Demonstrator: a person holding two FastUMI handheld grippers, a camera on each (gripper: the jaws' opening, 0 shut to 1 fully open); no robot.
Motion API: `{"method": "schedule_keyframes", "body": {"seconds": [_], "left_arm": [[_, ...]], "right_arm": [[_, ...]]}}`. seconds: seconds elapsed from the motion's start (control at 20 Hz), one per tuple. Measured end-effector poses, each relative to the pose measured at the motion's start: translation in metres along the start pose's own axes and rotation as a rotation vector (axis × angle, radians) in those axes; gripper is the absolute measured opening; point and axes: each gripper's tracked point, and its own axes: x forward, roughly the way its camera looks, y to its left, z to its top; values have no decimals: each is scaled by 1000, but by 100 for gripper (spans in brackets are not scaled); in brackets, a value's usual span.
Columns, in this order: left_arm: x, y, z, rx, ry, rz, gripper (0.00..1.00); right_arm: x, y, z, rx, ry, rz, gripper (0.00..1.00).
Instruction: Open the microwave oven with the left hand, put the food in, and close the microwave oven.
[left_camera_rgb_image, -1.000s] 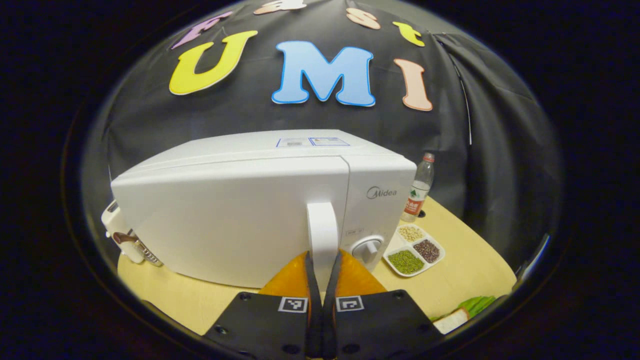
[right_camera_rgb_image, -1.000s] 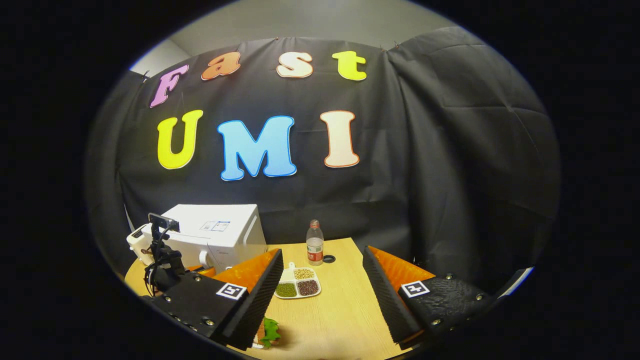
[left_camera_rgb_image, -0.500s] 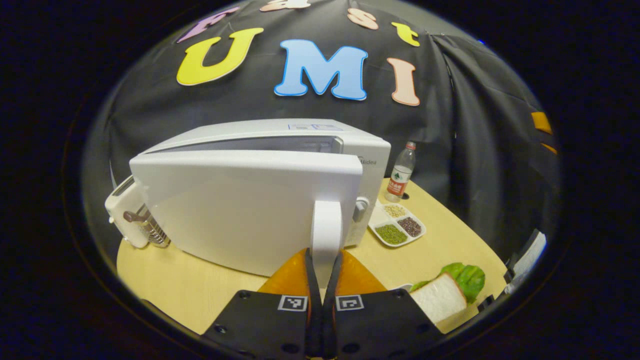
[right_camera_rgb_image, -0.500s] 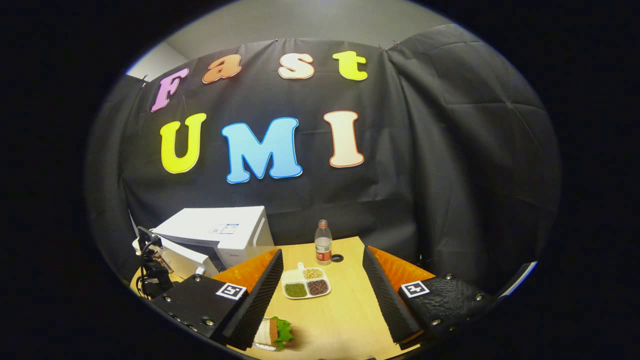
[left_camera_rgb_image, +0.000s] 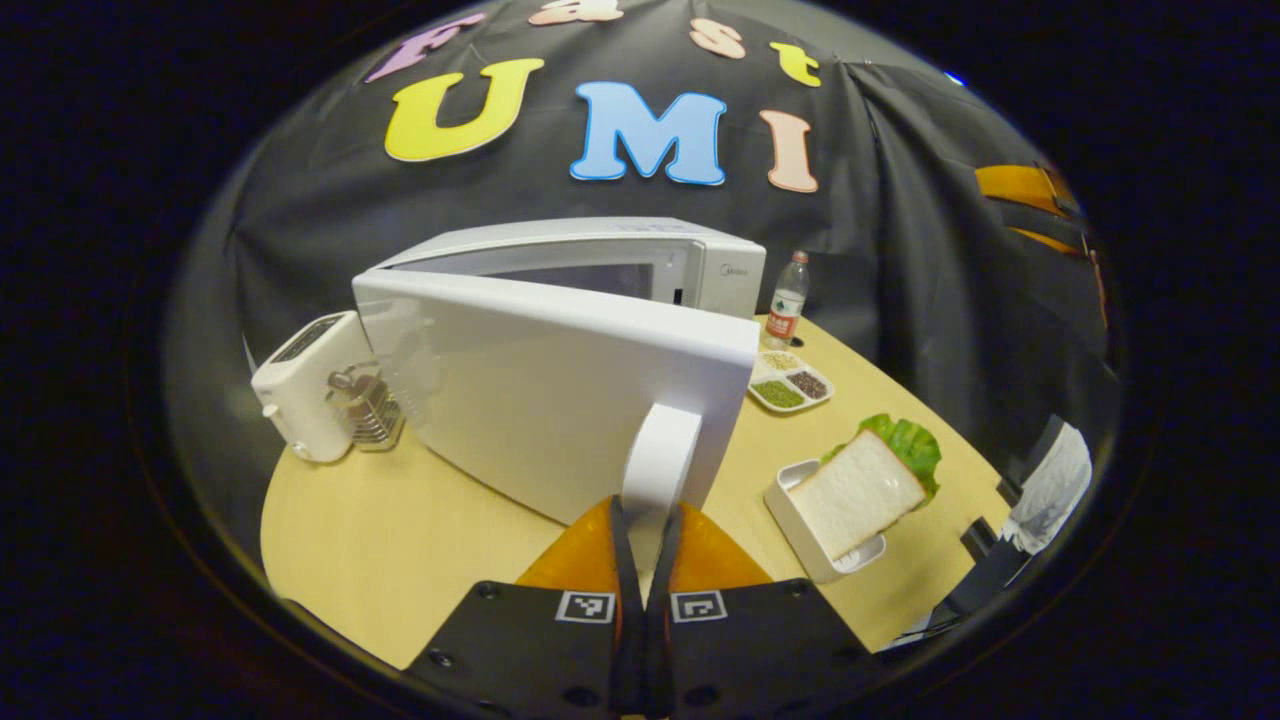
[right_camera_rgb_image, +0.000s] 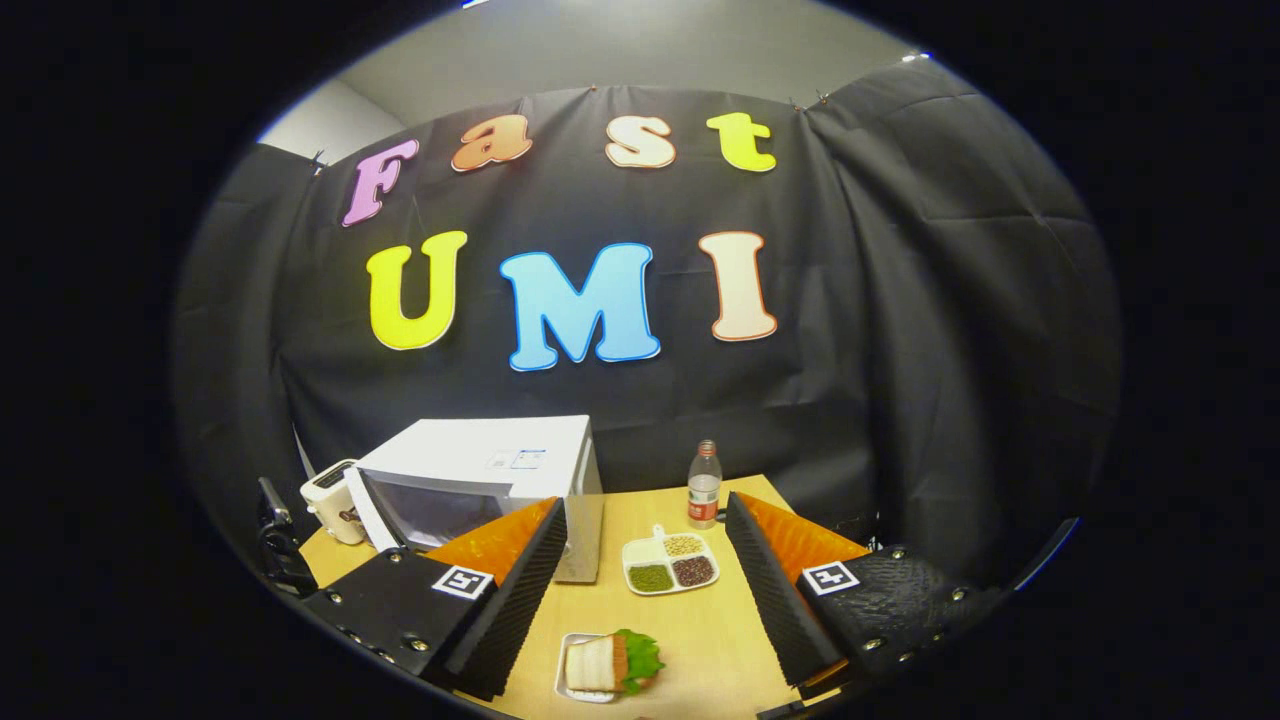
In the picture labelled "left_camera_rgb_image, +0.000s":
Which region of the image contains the black frame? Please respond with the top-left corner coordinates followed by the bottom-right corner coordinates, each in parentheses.
top-left (905, 415), bottom-right (1066, 641)

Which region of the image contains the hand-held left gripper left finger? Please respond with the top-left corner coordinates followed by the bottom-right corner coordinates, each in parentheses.
top-left (404, 495), bottom-right (647, 717)

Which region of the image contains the white rectangular dish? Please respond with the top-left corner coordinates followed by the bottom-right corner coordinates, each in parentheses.
top-left (763, 458), bottom-right (888, 585)

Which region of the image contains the white toaster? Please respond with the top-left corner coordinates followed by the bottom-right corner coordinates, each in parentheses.
top-left (250, 310), bottom-right (377, 464)

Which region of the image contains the ribbed glass jar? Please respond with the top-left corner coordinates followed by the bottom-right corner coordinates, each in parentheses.
top-left (327, 364), bottom-right (407, 454)

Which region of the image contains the white microwave oven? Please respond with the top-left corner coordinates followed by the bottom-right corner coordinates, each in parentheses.
top-left (351, 216), bottom-right (769, 577)

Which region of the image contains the black backdrop cloth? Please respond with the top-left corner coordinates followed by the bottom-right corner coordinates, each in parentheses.
top-left (165, 0), bottom-right (1126, 531)

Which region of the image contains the white cloth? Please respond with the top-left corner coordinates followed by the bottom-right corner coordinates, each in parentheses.
top-left (1004, 421), bottom-right (1094, 557)

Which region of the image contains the lettuce sandwich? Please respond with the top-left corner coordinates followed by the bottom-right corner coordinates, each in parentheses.
top-left (789, 412), bottom-right (944, 562)

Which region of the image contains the clear plastic water bottle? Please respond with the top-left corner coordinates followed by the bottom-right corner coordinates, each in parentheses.
top-left (762, 250), bottom-right (812, 352)

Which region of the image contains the divided tray of beans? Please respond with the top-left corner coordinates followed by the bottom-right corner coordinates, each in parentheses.
top-left (747, 347), bottom-right (836, 416)

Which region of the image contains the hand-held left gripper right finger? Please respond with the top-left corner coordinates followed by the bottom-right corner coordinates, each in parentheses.
top-left (647, 502), bottom-right (887, 717)

